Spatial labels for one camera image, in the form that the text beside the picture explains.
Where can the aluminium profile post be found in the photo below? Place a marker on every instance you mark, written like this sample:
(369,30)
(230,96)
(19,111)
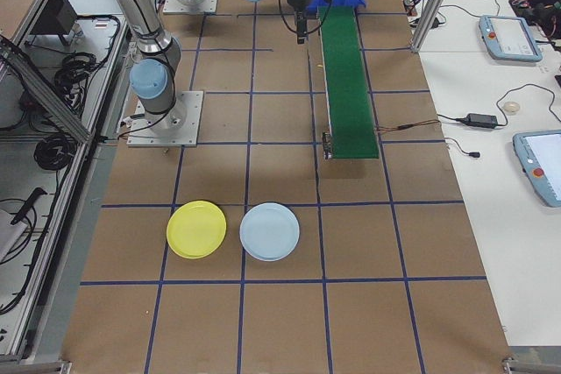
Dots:
(434,6)

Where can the white tape roll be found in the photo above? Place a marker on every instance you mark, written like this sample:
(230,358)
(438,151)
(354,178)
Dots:
(512,107)

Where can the light blue plastic plate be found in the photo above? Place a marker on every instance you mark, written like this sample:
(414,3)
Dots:
(269,231)

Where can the yellow plastic plate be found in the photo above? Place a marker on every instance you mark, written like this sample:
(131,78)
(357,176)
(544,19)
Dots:
(197,229)

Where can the green conveyor belt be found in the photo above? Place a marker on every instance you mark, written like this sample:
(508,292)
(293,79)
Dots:
(350,107)

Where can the light blue teach pendant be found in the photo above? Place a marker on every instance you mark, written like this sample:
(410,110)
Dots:
(543,164)
(510,37)

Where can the small terminal board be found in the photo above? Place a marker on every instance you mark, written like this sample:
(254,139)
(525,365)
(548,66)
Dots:
(412,8)

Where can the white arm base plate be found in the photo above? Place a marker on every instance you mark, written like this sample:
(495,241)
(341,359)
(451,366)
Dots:
(190,120)
(210,2)

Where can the black power adapter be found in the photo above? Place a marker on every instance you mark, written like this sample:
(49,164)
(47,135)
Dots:
(477,120)
(429,22)

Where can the V-shaped metal bar frame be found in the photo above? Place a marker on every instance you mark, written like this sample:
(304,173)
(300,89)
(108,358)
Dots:
(61,251)

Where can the black box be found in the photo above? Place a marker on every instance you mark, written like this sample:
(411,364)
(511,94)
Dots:
(52,15)

